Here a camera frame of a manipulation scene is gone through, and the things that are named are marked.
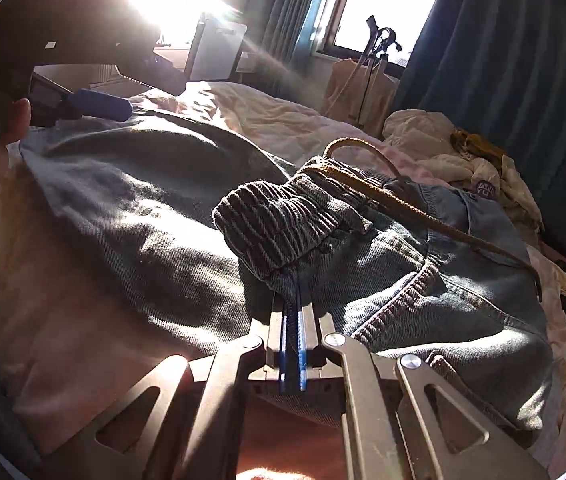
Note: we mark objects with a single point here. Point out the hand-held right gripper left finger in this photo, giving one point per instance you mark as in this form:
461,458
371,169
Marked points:
286,355

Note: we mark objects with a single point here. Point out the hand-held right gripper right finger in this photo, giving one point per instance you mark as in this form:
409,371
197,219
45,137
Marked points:
303,355

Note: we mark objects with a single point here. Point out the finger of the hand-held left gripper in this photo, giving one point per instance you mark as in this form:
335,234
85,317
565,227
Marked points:
103,104

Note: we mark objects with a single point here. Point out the grey-blue denim pants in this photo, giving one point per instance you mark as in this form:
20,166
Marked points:
173,210

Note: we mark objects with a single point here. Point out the pile of white clothes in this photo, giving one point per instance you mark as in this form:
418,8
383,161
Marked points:
428,145

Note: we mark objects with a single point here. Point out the teal curtain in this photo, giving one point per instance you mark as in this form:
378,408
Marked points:
283,15

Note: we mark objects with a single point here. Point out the white garment with purple print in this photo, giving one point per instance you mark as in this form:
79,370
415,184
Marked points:
484,187

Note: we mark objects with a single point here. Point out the mustard yellow cloth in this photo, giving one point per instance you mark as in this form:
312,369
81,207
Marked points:
480,146

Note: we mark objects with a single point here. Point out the window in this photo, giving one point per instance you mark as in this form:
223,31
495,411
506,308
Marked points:
388,5

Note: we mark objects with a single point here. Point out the dark blue curtain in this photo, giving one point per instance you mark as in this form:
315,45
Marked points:
508,85

